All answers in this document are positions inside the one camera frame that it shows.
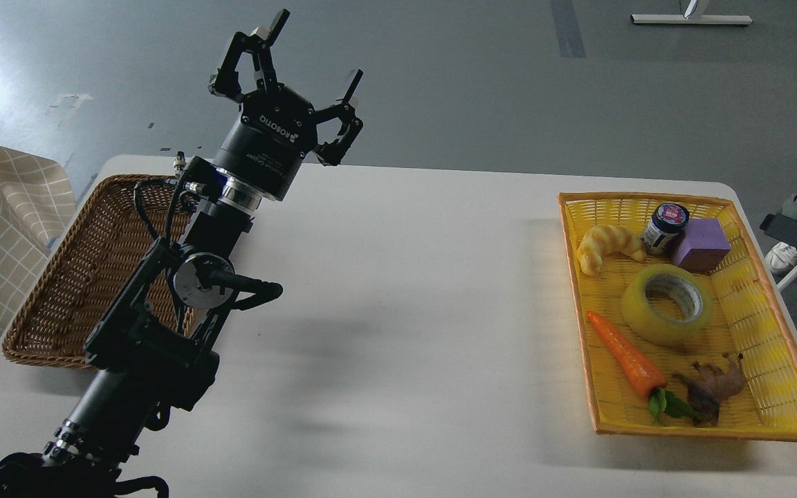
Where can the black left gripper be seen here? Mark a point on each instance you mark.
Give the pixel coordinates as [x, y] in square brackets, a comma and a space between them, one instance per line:
[267, 142]

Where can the yellow tape roll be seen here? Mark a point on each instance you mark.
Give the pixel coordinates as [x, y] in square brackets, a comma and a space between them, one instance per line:
[666, 305]

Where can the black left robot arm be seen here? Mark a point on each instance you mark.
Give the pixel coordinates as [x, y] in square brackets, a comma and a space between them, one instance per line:
[153, 348]

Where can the brown wicker basket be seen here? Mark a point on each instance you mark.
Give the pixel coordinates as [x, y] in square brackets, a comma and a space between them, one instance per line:
[101, 249]

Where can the toy croissant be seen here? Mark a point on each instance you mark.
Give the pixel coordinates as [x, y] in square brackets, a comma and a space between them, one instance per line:
[603, 240]

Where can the white stand base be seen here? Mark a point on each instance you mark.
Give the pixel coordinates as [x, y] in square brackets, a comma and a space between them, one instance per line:
[693, 13]

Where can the small jar blue lid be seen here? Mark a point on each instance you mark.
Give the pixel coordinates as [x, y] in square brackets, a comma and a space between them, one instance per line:
[667, 221]

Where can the purple block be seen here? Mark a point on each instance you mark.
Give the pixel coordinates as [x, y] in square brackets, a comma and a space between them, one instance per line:
[701, 247]

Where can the toy carrot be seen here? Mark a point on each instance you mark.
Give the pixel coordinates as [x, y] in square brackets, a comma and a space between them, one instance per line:
[645, 377]

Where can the yellow plastic basket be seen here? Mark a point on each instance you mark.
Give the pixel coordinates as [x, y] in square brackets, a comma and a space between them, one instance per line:
[746, 318]

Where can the brown toy animal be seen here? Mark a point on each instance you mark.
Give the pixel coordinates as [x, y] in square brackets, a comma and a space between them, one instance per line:
[714, 386]

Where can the white shoe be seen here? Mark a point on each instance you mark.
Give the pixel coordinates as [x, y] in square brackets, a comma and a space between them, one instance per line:
[781, 259]

